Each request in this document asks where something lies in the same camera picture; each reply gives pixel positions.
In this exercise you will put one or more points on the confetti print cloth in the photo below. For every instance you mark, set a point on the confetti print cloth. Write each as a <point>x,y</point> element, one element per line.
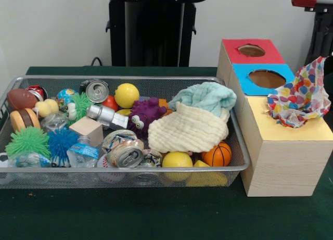
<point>299,96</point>

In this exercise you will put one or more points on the mint green knitted cloth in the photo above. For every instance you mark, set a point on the mint green knitted cloth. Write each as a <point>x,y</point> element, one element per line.
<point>208,96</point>

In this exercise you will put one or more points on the wooden box with three holes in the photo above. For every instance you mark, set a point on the wooden box with three holes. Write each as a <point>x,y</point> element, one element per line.
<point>286,167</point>

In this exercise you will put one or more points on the orange toy basketball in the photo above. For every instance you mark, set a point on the orange toy basketball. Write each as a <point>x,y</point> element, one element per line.
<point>216,154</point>

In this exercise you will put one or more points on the cream knitted cloth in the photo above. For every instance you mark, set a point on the cream knitted cloth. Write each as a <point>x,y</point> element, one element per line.
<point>187,130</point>

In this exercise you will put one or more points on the plain yellow ball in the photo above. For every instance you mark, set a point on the plain yellow ball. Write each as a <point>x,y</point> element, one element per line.
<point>177,160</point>

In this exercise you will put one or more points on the purple spiky monster toy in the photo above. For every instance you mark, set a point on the purple spiky monster toy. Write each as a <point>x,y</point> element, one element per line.
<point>145,112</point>

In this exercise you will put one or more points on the yellow ball with goggle face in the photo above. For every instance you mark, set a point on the yellow ball with goggle face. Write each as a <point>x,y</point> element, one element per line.
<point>127,95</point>

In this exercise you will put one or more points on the silver drink can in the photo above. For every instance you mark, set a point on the silver drink can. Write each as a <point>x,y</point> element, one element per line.
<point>125,152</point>

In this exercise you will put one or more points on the small blue spiky puffer ball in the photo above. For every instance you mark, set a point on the small blue spiky puffer ball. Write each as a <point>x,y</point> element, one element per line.
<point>62,145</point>

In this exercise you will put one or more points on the brown toy football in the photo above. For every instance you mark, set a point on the brown toy football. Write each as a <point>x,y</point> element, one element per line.
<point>22,99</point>

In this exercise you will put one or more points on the green spiky puffer ball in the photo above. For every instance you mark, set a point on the green spiky puffer ball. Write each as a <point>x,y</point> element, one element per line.
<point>27,142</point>

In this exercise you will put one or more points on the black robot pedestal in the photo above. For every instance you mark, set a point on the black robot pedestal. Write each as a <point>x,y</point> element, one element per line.
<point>156,29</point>

